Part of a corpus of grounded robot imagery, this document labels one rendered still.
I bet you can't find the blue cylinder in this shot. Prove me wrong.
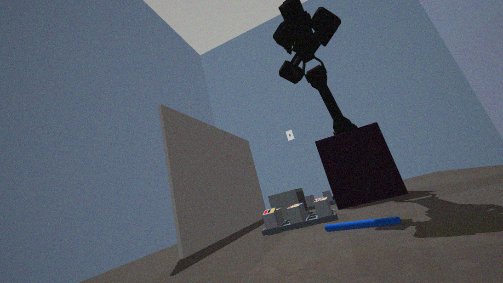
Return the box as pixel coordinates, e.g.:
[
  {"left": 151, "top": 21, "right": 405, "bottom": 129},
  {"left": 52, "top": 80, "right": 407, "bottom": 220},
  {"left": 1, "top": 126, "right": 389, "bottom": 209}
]
[{"left": 325, "top": 216, "right": 401, "bottom": 231}]

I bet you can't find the grey flat panel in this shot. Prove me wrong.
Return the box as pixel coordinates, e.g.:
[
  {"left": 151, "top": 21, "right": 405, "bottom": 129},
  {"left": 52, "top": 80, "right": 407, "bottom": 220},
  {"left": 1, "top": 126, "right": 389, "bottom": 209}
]
[{"left": 158, "top": 104, "right": 266, "bottom": 259}]

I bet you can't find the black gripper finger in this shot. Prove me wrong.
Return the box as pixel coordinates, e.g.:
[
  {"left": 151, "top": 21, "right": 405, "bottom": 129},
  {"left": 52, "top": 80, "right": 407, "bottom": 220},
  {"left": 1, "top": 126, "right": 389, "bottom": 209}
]
[
  {"left": 311, "top": 15, "right": 337, "bottom": 46},
  {"left": 282, "top": 63, "right": 305, "bottom": 81}
]

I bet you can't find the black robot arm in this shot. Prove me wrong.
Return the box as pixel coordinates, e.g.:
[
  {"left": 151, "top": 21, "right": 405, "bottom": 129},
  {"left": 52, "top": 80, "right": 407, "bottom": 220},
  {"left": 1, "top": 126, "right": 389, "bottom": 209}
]
[{"left": 273, "top": 0, "right": 358, "bottom": 135}]

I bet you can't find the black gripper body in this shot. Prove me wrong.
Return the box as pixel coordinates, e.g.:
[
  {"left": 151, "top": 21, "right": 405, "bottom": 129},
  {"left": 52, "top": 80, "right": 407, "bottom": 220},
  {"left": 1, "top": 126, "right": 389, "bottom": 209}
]
[{"left": 279, "top": 7, "right": 341, "bottom": 84}]

